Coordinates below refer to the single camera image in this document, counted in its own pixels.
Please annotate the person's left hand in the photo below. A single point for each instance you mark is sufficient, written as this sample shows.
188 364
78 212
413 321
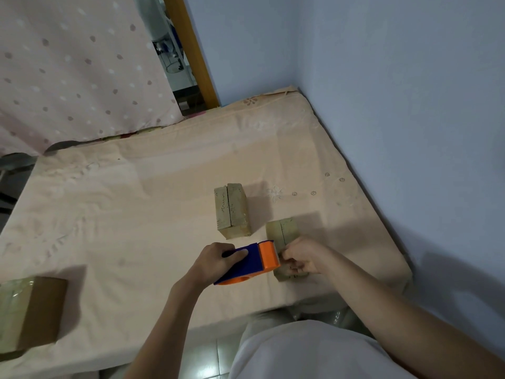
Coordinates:
209 264

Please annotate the person's right hand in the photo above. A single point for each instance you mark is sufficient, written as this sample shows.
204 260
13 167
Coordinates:
309 254

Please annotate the person's left fingers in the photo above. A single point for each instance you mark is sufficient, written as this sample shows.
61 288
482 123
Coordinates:
236 253

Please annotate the person's right fingers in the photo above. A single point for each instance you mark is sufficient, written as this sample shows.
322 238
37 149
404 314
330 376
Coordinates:
291 261

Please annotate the blue and orange tape dispenser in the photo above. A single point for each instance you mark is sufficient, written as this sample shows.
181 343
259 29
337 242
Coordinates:
252 262

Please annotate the small cardboard box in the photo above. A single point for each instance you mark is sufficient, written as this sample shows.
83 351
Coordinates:
232 211
282 232

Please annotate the person's left forearm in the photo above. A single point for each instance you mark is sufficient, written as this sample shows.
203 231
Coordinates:
163 331

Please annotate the person's right forearm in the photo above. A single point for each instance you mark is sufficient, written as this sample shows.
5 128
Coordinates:
394 319

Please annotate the person's white shirt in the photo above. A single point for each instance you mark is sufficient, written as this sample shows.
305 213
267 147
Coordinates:
311 355

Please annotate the beige embroidered bed sheet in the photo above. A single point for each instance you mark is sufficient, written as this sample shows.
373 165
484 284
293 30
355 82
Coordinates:
157 193

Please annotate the large taped cardboard box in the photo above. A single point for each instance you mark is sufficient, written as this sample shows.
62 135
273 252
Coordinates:
31 311

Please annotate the standing fan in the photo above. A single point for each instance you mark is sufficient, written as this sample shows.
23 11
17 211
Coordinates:
165 39

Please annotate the dark chair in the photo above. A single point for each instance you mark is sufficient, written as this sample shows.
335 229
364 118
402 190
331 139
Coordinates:
14 181

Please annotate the pink polka dot curtain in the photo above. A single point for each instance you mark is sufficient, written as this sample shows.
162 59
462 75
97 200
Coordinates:
79 67

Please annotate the wooden door frame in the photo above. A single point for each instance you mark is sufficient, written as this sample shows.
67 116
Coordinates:
193 55

